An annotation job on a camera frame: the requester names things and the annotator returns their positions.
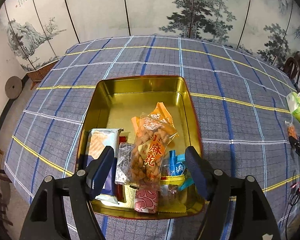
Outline blue plaid tablecloth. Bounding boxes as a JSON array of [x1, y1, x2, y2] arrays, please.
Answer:
[[4, 35, 300, 240]]

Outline light blue cracker packet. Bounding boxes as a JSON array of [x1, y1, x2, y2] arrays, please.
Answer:
[[86, 128, 125, 205]]

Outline red tin box gold inside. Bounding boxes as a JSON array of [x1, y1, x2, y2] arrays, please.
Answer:
[[75, 75, 205, 220]]

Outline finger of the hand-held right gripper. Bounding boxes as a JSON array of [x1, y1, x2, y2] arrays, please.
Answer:
[[288, 135, 300, 153]]

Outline yellow clear snack packet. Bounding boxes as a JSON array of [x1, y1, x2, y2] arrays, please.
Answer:
[[160, 175, 188, 213]]

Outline red snack packet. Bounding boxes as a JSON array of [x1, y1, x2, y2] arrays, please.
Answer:
[[115, 135, 128, 203]]

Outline orange snack packet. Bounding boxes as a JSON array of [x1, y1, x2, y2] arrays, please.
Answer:
[[131, 102, 174, 135]]

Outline clear bag of fried twists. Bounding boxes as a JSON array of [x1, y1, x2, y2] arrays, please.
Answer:
[[131, 114, 178, 189], [284, 120, 297, 138]]

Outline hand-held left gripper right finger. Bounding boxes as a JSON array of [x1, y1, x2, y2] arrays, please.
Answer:
[[184, 145, 282, 240]]

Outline painted folding screen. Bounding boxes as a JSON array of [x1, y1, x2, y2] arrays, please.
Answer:
[[0, 0, 300, 72]]

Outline pink snack packet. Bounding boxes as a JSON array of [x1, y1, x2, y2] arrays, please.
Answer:
[[134, 189, 161, 213]]

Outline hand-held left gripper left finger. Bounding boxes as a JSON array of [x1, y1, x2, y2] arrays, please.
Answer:
[[25, 145, 115, 240]]

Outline light blue candy packet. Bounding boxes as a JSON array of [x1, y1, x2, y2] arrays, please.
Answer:
[[177, 170, 194, 192]]

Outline round stone disc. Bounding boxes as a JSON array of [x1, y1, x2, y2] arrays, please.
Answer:
[[4, 76, 22, 100]]

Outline silver speckled snack packet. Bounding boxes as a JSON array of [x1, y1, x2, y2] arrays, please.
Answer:
[[114, 142, 136, 184]]

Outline wooden screen base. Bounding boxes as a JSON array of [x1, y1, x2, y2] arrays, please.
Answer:
[[26, 60, 59, 90]]

